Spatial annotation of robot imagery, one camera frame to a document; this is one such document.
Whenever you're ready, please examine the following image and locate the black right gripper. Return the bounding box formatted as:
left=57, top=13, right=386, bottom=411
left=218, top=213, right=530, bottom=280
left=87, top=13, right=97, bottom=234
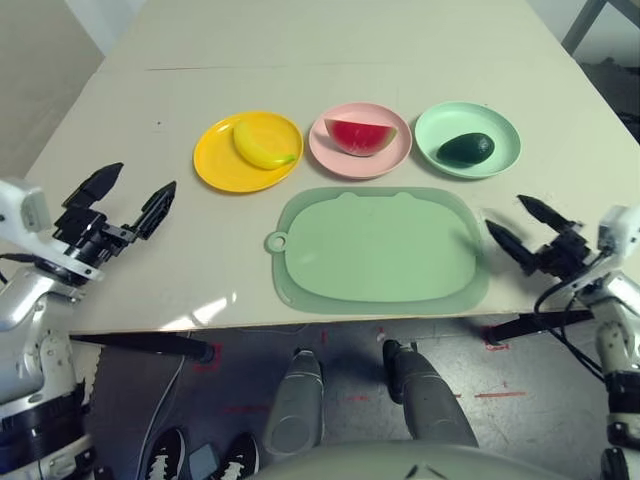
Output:
left=485, top=194, right=602, bottom=279

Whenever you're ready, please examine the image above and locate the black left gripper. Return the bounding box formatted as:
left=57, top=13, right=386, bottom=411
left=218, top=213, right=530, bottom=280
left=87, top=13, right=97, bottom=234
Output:
left=52, top=161, right=178, bottom=272

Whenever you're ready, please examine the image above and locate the dark green toy avocado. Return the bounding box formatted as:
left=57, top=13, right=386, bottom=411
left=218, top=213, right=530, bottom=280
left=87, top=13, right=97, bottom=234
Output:
left=437, top=132, right=496, bottom=166

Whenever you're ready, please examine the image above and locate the yellow toy banana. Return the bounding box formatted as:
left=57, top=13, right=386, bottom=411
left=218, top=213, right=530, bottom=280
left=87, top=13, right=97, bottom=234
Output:
left=233, top=118, right=297, bottom=171

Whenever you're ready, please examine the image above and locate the red watermelon slice toy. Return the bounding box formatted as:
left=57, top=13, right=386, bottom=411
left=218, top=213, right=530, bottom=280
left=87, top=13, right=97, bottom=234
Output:
left=323, top=118, right=400, bottom=158

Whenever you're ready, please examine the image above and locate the yellow plastic plate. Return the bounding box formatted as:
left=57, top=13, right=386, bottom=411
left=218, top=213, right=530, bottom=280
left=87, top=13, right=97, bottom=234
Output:
left=193, top=110, right=305, bottom=195

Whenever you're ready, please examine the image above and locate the mint green plastic plate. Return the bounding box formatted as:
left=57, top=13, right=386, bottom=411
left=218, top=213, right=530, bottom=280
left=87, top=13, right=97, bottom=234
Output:
left=413, top=101, right=522, bottom=181

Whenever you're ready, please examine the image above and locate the green silicone cutting mat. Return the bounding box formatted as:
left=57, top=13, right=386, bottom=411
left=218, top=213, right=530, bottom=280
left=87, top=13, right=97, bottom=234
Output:
left=263, top=185, right=491, bottom=316

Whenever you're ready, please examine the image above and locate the pink plastic plate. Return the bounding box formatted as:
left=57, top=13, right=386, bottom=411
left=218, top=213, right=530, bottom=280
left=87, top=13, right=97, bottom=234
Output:
left=308, top=102, right=414, bottom=180

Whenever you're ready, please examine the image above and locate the grey robot right leg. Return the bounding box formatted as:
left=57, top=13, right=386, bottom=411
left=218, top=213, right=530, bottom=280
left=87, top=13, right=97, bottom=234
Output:
left=382, top=339, right=479, bottom=449

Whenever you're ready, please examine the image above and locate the grey robot leg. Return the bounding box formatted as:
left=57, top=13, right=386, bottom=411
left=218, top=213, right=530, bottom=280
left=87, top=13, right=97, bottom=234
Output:
left=262, top=348, right=326, bottom=456
left=382, top=339, right=479, bottom=449

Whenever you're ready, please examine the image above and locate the black sneaker with white print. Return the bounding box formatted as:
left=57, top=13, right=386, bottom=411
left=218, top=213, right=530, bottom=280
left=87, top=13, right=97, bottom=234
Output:
left=212, top=432, right=260, bottom=480
left=147, top=427, right=186, bottom=480

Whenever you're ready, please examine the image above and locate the grey robot left leg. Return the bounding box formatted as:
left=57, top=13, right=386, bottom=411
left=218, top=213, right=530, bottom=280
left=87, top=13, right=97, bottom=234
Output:
left=262, top=348, right=326, bottom=456

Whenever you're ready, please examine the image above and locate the grey robot torso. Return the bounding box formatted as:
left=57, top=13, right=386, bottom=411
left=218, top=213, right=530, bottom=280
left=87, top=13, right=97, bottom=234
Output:
left=254, top=438, right=506, bottom=480

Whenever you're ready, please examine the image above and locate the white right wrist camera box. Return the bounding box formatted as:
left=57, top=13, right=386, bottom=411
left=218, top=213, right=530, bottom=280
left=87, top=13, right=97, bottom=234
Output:
left=597, top=203, right=640, bottom=259

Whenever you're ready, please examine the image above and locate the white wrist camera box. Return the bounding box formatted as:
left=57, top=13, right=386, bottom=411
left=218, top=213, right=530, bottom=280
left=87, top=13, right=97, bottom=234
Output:
left=597, top=203, right=640, bottom=259
left=0, top=177, right=54, bottom=251

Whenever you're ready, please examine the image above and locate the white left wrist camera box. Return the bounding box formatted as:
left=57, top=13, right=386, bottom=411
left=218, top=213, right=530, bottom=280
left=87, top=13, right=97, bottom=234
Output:
left=0, top=177, right=54, bottom=251

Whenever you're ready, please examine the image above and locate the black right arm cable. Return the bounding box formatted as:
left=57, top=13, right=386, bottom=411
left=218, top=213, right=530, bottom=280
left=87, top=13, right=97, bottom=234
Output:
left=533, top=272, right=609, bottom=384

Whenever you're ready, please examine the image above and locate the thin white floor cable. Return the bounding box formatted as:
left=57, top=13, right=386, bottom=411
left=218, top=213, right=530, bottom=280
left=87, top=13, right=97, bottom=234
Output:
left=141, top=357, right=186, bottom=454

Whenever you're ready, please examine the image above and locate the side table with black frame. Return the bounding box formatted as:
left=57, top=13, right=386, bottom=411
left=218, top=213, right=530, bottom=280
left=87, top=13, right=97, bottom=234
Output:
left=562, top=0, right=640, bottom=56

